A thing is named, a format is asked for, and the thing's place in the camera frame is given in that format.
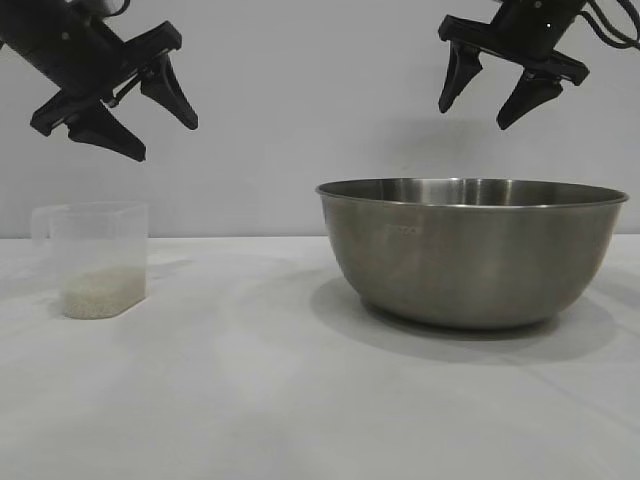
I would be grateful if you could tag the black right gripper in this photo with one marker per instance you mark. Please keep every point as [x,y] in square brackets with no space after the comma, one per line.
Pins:
[530,30]

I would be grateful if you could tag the white uncooked rice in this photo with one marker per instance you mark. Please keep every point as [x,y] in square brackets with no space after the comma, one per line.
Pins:
[102,295]

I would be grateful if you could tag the clear plastic measuring cup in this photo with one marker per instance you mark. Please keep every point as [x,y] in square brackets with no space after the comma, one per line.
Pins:
[95,235]

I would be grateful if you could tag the stainless steel mixing bowl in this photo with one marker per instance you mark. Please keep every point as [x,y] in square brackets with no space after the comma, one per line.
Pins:
[470,265]

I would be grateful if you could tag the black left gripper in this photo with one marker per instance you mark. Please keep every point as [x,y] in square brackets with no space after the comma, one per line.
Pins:
[75,55]

